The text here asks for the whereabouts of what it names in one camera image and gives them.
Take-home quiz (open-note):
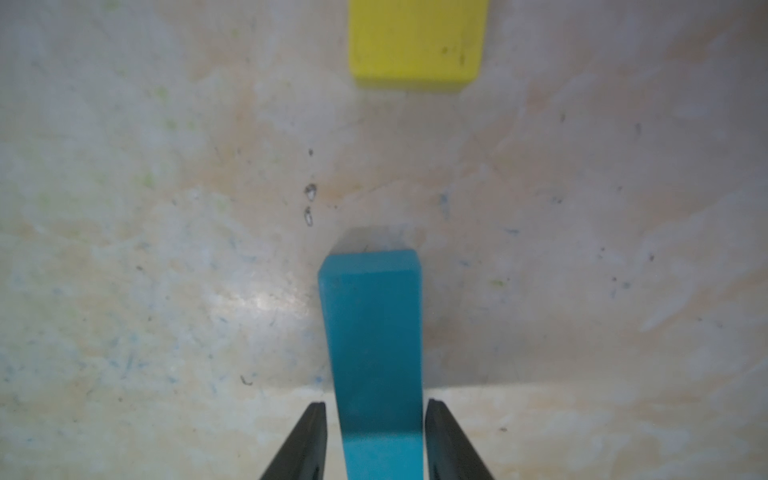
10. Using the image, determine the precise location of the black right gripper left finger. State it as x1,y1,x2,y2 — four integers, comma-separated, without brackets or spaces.
261,402,328,480

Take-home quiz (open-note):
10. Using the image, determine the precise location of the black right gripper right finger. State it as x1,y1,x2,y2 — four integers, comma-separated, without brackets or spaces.
424,399,494,480

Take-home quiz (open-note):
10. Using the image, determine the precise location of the teal long wooden block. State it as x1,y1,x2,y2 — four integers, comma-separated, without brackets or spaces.
318,250,424,479

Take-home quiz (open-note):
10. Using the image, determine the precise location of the lime green long block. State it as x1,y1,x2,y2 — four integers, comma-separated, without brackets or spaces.
348,0,489,91

